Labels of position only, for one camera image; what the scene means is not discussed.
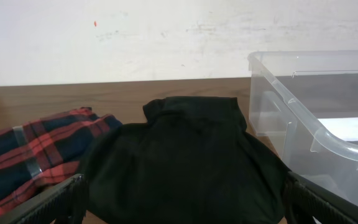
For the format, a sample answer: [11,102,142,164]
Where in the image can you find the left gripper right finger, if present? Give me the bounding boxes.
[283,172,358,224]

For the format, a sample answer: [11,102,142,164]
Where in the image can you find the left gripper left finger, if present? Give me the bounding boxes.
[0,174,88,224]

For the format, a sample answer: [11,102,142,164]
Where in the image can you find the clear plastic storage bin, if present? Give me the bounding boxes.
[248,50,358,206]

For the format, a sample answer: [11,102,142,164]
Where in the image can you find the red plaid folded cloth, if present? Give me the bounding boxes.
[0,107,122,216]

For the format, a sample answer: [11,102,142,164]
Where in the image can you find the white label in bin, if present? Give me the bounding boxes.
[319,117,358,141]

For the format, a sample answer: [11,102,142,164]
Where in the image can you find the large black folded garment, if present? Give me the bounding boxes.
[78,96,288,223]

